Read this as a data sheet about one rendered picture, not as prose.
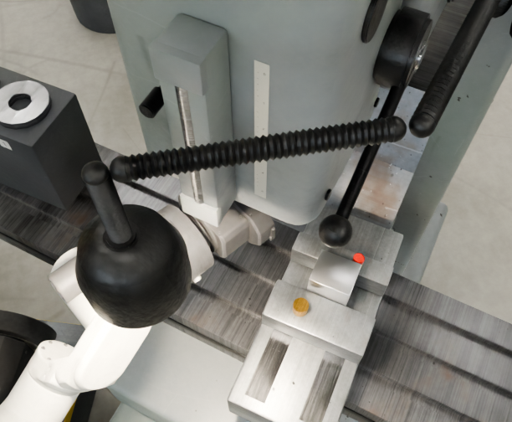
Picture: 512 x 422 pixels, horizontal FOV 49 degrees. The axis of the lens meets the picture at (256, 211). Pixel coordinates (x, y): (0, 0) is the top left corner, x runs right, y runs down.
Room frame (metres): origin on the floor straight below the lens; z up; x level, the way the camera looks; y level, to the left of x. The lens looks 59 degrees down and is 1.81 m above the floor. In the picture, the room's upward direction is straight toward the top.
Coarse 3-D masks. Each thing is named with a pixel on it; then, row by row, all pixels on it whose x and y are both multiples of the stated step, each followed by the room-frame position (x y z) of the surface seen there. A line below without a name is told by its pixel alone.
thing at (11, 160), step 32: (0, 96) 0.61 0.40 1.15; (32, 96) 0.61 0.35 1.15; (64, 96) 0.63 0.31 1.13; (0, 128) 0.56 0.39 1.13; (32, 128) 0.56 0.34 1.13; (64, 128) 0.59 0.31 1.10; (0, 160) 0.56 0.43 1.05; (32, 160) 0.53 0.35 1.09; (64, 160) 0.56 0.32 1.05; (96, 160) 0.62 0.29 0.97; (32, 192) 0.55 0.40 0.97; (64, 192) 0.54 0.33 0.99
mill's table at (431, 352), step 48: (96, 144) 0.68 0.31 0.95; (0, 192) 0.57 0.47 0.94; (144, 192) 0.58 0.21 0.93; (48, 240) 0.47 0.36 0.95; (288, 240) 0.47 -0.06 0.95; (192, 288) 0.38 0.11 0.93; (240, 288) 0.38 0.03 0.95; (192, 336) 0.32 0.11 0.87; (240, 336) 0.30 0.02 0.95; (384, 336) 0.30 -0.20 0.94; (432, 336) 0.30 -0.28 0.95; (480, 336) 0.30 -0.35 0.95; (384, 384) 0.22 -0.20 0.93; (432, 384) 0.22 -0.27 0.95; (480, 384) 0.22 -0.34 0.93
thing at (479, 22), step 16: (480, 0) 0.28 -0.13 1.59; (496, 0) 0.29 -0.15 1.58; (480, 16) 0.27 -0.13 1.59; (464, 32) 0.26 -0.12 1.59; (480, 32) 0.26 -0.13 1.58; (464, 48) 0.24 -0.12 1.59; (448, 64) 0.23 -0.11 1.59; (464, 64) 0.23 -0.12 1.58; (432, 80) 0.22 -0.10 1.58; (448, 80) 0.22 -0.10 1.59; (432, 96) 0.21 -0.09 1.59; (448, 96) 0.21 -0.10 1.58; (416, 112) 0.20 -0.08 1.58; (432, 112) 0.20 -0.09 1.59; (416, 128) 0.19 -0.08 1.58; (432, 128) 0.19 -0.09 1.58
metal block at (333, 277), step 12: (324, 252) 0.37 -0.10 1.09; (324, 264) 0.35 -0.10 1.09; (336, 264) 0.35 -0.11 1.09; (348, 264) 0.35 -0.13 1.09; (360, 264) 0.35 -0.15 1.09; (312, 276) 0.33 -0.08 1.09; (324, 276) 0.33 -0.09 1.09; (336, 276) 0.33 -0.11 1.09; (348, 276) 0.33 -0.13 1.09; (312, 288) 0.32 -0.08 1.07; (324, 288) 0.32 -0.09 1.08; (336, 288) 0.31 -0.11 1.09; (348, 288) 0.31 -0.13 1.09; (336, 300) 0.31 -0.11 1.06; (348, 300) 0.31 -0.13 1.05
